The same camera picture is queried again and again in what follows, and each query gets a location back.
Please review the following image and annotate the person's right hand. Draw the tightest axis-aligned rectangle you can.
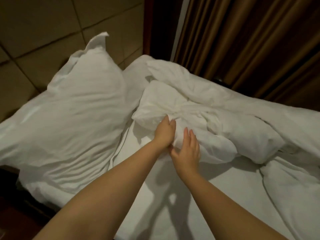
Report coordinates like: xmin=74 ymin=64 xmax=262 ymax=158
xmin=169 ymin=127 xmax=201 ymax=180

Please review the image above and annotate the person's left hand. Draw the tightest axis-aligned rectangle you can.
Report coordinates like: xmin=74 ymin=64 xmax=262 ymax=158
xmin=151 ymin=115 xmax=177 ymax=150

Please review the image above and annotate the white duvet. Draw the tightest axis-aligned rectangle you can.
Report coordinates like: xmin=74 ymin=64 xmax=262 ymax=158
xmin=132 ymin=57 xmax=320 ymax=240

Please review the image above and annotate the white bed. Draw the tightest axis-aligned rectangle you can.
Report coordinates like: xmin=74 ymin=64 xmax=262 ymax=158
xmin=17 ymin=55 xmax=320 ymax=240

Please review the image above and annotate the white pillow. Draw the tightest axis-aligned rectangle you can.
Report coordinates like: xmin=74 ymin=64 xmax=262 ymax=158
xmin=0 ymin=32 xmax=147 ymax=208

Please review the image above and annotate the person's left forearm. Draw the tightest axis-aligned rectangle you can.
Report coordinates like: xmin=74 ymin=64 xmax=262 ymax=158
xmin=32 ymin=142 xmax=166 ymax=240

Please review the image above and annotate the person's right forearm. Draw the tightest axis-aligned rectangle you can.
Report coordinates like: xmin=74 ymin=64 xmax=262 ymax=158
xmin=180 ymin=170 xmax=288 ymax=240

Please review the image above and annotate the brown curtain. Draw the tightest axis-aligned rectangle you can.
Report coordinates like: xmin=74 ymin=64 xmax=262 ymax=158
xmin=171 ymin=0 xmax=320 ymax=112

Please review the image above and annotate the tan padded headboard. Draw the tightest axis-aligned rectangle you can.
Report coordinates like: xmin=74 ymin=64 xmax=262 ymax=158
xmin=0 ymin=0 xmax=146 ymax=122

